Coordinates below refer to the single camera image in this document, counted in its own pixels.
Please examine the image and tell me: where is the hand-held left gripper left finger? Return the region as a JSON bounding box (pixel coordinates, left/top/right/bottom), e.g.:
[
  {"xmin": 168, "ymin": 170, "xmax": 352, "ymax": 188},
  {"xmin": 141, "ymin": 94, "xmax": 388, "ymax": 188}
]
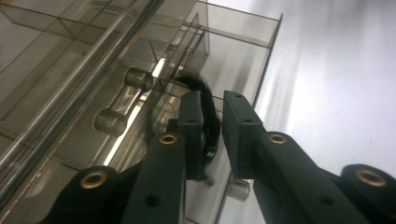
[{"xmin": 120, "ymin": 90, "xmax": 207, "ymax": 224}]

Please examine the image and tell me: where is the black hair tie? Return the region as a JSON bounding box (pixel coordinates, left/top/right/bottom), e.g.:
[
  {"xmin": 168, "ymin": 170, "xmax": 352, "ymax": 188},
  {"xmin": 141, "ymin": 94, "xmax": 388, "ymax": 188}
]
[{"xmin": 177, "ymin": 75, "xmax": 222, "ymax": 161}]

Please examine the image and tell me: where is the white table sheet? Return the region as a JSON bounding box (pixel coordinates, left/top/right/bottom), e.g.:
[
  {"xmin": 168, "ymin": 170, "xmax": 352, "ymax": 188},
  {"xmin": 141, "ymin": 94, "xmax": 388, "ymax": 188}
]
[{"xmin": 206, "ymin": 0, "xmax": 396, "ymax": 224}]

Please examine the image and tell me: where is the transparent grey drawer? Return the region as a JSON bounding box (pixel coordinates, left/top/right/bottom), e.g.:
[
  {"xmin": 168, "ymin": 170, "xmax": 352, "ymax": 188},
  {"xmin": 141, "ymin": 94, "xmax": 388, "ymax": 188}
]
[{"xmin": 102, "ymin": 0, "xmax": 284, "ymax": 224}]

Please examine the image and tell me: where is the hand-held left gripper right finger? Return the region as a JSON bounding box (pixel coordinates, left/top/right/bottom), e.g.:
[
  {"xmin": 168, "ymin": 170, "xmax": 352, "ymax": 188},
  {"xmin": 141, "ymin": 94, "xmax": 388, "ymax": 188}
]
[{"xmin": 221, "ymin": 90, "xmax": 372, "ymax": 224}]

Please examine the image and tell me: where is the transparent grey drawer organizer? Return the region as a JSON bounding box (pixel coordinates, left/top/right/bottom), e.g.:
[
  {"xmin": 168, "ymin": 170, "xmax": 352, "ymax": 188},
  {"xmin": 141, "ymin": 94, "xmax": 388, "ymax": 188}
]
[{"xmin": 0, "ymin": 0, "xmax": 210, "ymax": 224}]

